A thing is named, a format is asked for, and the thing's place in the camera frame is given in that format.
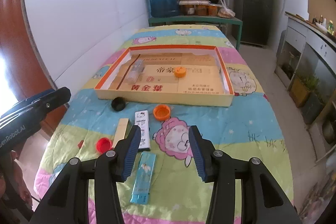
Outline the red bottle cap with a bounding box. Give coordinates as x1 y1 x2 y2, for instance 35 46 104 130
96 137 113 154

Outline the teal rectangular box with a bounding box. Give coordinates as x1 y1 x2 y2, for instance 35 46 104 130
130 151 156 205

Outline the gold rectangular box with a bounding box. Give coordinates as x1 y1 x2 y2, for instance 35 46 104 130
112 118 131 149

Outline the white Hello Kitty box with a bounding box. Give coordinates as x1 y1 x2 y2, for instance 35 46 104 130
134 110 150 151

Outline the black bottle cap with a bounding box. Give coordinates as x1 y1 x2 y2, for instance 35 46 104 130
111 97 126 112

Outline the orange bottle cap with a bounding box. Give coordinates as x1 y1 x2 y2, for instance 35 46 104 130
153 105 171 122
174 67 187 78

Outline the clear glitter rectangular box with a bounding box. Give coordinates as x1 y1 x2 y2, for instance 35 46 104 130
125 60 145 85

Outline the brown wooden door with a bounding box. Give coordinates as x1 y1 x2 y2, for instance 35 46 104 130
0 0 66 135

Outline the shallow orange-rimmed cardboard box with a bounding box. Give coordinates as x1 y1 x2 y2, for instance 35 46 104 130
94 45 235 107

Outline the grey kitchen counter cabinet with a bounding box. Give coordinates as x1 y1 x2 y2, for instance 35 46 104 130
275 12 335 162

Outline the green low bench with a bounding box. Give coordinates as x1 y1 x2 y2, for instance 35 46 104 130
148 15 243 51

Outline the plastic bag of buns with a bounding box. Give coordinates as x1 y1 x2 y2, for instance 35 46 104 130
217 0 235 19

